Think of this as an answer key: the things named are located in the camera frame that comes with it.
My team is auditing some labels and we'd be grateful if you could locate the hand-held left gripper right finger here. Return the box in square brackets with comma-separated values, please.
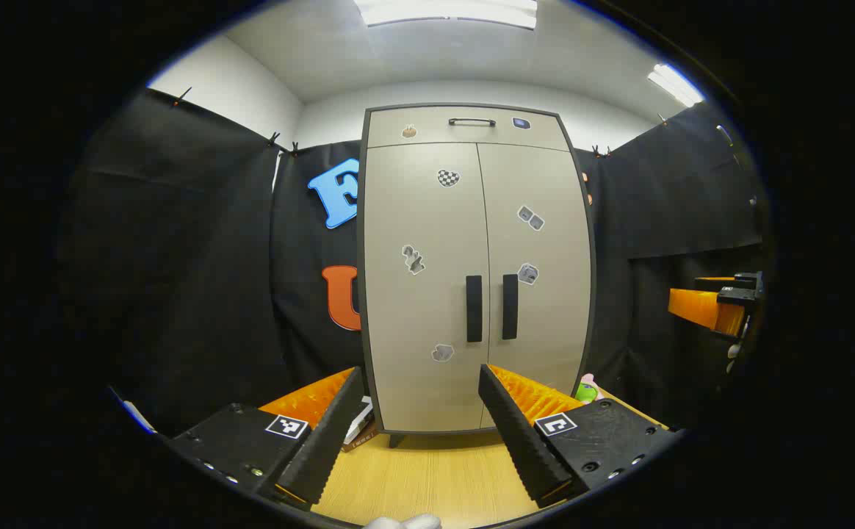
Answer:
[477, 363, 684, 509]

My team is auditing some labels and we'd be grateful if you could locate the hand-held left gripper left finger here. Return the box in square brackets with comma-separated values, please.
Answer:
[167, 366, 367, 509]

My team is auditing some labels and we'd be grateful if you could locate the grey double-door shoe cabinet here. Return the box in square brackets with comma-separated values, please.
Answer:
[358, 103, 596, 450]

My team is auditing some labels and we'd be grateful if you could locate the grey cabinet door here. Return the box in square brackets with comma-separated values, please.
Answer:
[363, 143, 491, 434]
[477, 143, 592, 430]

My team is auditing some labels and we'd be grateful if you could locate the grey cabinet drawer front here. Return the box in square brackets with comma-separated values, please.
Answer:
[366, 107, 570, 153]

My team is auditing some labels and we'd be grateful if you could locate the brown booklet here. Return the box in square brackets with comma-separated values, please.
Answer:
[340, 425, 379, 453]

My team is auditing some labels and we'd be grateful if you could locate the white photo booklet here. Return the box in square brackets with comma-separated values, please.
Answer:
[344, 397, 377, 446]

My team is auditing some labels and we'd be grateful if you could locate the pink and green plush toy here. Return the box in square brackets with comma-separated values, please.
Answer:
[574, 373, 606, 404]

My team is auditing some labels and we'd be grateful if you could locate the narrow ceiling light panel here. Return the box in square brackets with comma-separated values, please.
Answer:
[646, 63, 705, 108]

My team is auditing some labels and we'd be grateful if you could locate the large ceiling light panel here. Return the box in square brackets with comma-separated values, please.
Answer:
[354, 0, 538, 30]

